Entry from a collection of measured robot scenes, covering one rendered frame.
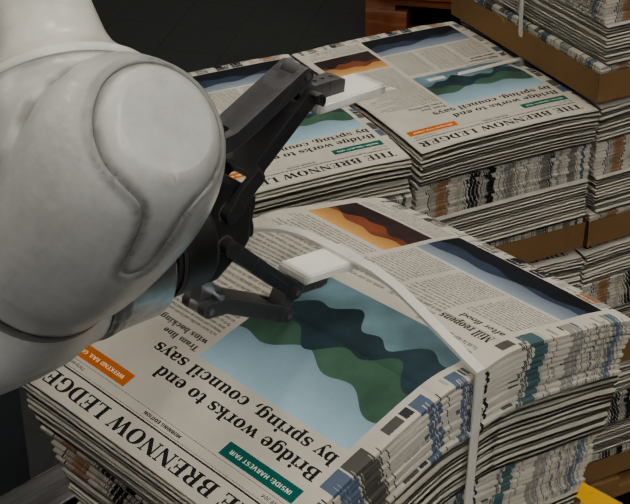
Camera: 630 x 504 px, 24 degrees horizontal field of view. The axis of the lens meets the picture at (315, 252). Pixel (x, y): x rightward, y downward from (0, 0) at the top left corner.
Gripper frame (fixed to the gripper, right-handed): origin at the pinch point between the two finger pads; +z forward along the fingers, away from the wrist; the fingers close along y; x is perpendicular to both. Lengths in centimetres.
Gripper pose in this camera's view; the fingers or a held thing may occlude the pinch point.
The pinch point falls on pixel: (352, 170)
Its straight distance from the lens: 109.5
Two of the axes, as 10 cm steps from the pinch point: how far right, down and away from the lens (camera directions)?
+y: -0.8, 8.7, 4.8
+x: 7.1, 3.9, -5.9
